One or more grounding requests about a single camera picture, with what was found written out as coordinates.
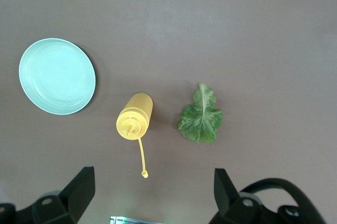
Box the yellow squeeze bottle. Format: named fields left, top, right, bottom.
left=115, top=91, right=154, bottom=179

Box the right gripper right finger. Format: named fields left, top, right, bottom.
left=209, top=168, right=321, bottom=224

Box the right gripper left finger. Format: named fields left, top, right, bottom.
left=0, top=166, right=95, bottom=224

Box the mint green plate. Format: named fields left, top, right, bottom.
left=18, top=37, right=97, bottom=116

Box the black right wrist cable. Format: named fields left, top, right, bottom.
left=238, top=178, right=328, bottom=224

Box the green lettuce leaf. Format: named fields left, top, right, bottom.
left=177, top=82, right=224, bottom=145

